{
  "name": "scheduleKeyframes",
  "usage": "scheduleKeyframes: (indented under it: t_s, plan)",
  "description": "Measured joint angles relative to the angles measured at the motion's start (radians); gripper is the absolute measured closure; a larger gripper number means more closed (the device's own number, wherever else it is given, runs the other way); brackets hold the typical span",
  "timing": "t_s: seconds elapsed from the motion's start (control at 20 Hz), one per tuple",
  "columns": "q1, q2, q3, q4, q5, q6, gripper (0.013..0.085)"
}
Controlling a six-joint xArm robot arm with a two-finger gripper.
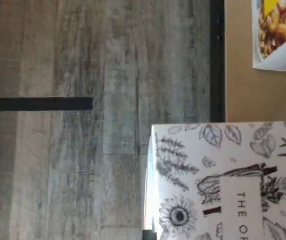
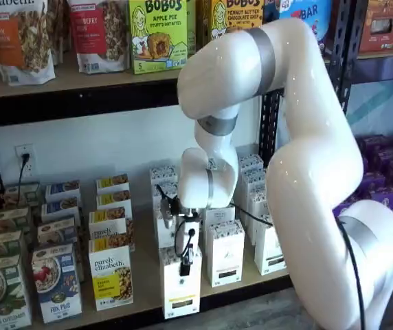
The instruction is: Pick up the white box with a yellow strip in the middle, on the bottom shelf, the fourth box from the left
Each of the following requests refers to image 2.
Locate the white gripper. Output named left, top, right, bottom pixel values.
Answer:
left=175, top=219, right=200, bottom=277

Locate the white yellow granola box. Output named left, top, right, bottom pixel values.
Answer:
left=88, top=236, right=135, bottom=312
left=96, top=190, right=131, bottom=212
left=88, top=207, right=136, bottom=252
left=96, top=173, right=130, bottom=193

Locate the blue cereal box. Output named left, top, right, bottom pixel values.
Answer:
left=31, top=242, right=84, bottom=325
left=41, top=197, right=81, bottom=224
left=36, top=219, right=80, bottom=249
left=44, top=179, right=81, bottom=202

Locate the green cereal box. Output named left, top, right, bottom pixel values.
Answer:
left=3, top=181, right=42, bottom=211
left=0, top=230, right=24, bottom=263
left=0, top=253, right=32, bottom=330
left=0, top=207, right=32, bottom=235

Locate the black metal shelf rack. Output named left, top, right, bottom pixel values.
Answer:
left=340, top=0, right=393, bottom=114
left=0, top=0, right=347, bottom=312

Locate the green Bobo's apple pie box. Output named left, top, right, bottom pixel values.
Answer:
left=128, top=0, right=190, bottom=76
left=185, top=0, right=198, bottom=58

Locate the yellow Bobo's peanut butter box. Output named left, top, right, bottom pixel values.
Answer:
left=196, top=0, right=265, bottom=52

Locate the blue Zbar box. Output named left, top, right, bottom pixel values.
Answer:
left=264, top=0, right=333, bottom=49

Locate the orange snack box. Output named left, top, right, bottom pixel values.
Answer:
left=358, top=0, right=393, bottom=54

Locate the red label granola bag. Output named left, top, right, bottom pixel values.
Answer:
left=67, top=0, right=131, bottom=75

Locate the white granola bag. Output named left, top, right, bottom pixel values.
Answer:
left=45, top=0, right=71, bottom=66

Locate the orange label granola bag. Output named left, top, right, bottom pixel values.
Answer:
left=0, top=0, right=57, bottom=87

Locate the thin black cable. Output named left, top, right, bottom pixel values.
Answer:
left=172, top=218, right=197, bottom=257

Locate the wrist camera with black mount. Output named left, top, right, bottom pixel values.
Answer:
left=159, top=194, right=181, bottom=230

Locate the white wall outlet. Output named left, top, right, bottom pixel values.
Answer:
left=15, top=144, right=34, bottom=178

